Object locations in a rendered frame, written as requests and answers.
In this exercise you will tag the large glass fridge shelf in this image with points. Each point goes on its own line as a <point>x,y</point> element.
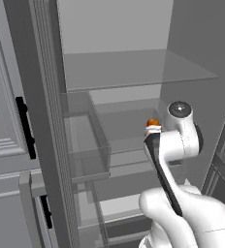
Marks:
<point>124,69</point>

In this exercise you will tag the orange round food item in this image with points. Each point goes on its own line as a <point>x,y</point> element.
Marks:
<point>152,122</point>

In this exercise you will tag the grey fridge door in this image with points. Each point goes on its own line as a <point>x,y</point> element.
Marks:
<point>222,171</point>

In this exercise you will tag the clear fridge bin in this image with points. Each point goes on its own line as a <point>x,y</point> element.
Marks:
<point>85,139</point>

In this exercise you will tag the tall grey cabinet door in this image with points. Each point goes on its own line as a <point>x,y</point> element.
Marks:
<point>3,97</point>

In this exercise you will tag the clear fridge crisper drawer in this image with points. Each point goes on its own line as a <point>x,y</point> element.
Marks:
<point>117,213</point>

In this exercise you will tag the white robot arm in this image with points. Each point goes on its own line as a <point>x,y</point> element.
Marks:
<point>185,142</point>

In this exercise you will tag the short grey cabinet door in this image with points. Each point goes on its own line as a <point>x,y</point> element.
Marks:
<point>7,213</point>

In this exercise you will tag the grey open fridge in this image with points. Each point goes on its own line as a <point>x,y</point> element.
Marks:
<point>43,97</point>

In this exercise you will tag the small glass fridge shelf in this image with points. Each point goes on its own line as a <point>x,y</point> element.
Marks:
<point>124,119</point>

